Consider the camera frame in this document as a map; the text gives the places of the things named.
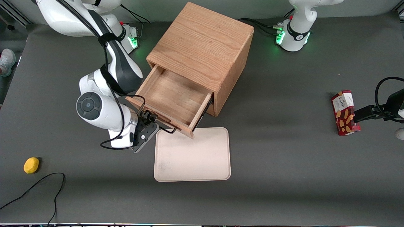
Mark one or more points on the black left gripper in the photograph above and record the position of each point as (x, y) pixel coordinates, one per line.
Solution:
(393, 103)

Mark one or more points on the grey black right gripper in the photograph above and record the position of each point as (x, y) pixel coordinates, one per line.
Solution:
(145, 117)

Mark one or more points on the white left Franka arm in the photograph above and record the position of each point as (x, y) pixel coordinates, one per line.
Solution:
(298, 28)

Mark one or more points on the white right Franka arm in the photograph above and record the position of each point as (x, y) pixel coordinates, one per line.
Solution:
(94, 107)

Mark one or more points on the oak wooden drawer cabinet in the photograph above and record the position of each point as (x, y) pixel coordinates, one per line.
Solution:
(202, 41)

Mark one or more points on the red Walkers cookie box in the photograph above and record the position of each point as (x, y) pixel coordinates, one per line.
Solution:
(344, 113)

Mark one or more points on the white rectangular plastic tray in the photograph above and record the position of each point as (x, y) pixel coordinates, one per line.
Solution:
(192, 157)

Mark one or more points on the yellow lemon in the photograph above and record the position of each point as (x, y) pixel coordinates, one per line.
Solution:
(31, 165)

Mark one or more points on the white sneaker shoe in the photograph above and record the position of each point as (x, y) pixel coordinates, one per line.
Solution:
(7, 61)

